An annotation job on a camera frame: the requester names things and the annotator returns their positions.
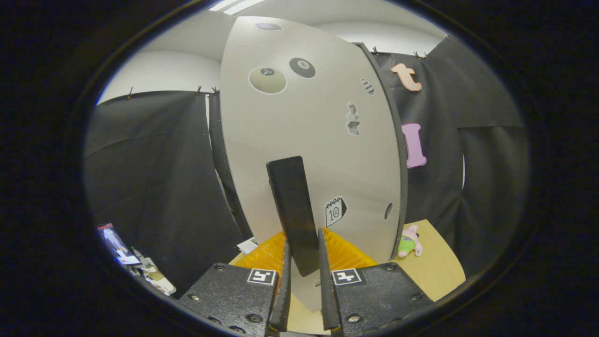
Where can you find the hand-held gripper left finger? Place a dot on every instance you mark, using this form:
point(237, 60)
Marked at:
point(280, 299)

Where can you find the long ceiling light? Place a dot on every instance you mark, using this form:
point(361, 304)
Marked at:
point(234, 5)

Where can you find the dark grey shoe cabinet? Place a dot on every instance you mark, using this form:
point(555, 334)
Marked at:
point(398, 131)

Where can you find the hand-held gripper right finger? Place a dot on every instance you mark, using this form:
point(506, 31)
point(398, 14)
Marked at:
point(327, 299)

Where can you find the light grey shoe cabinet door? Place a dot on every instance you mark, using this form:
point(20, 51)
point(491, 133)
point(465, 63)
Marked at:
point(304, 131)

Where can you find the pile of colourful printed papers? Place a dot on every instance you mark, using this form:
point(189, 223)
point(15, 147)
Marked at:
point(117, 243)

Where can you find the black backdrop cloth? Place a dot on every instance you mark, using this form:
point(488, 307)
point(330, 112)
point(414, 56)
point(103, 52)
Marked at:
point(149, 178)

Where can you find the stack of white books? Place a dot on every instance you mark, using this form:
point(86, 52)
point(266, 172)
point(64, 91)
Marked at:
point(247, 245)

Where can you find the pink plush toy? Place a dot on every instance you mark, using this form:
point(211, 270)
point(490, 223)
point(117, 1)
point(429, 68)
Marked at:
point(409, 243)

